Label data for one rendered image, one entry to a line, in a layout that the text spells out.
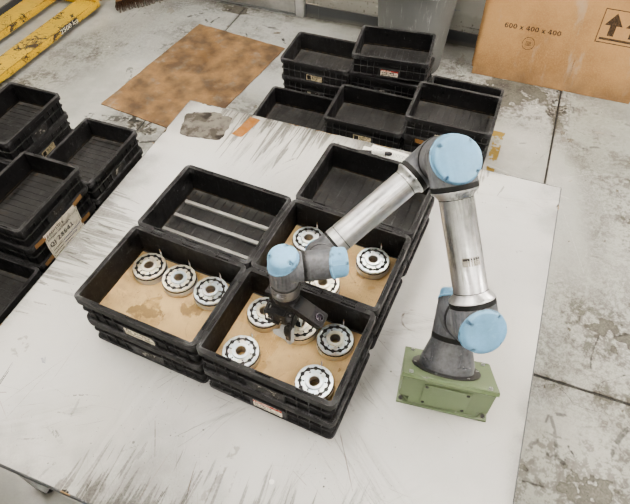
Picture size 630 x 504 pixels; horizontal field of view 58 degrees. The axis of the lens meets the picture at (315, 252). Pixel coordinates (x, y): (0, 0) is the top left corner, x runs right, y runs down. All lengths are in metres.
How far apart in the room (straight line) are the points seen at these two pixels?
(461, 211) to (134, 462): 1.08
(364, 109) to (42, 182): 1.60
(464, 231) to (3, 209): 1.99
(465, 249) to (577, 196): 2.07
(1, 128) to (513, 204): 2.38
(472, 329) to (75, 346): 1.18
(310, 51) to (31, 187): 1.73
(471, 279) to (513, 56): 2.83
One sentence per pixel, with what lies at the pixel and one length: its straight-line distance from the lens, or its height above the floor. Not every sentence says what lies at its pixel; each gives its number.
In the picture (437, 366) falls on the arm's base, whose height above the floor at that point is 0.85.
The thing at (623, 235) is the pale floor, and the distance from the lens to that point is 3.32.
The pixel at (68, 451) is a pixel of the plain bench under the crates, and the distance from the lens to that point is 1.77.
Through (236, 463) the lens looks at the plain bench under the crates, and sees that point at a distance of 1.63.
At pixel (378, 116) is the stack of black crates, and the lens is 3.05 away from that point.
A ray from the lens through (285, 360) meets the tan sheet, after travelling 1.59.
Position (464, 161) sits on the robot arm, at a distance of 1.35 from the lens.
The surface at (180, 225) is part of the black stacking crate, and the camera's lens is 1.94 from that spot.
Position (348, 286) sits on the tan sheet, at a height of 0.83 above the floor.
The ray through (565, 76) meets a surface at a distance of 4.14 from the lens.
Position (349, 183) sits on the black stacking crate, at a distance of 2.02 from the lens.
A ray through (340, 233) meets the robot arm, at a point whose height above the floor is 1.13.
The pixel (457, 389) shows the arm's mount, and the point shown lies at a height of 0.85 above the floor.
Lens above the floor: 2.23
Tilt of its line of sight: 51 degrees down
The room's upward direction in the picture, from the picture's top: 1 degrees counter-clockwise
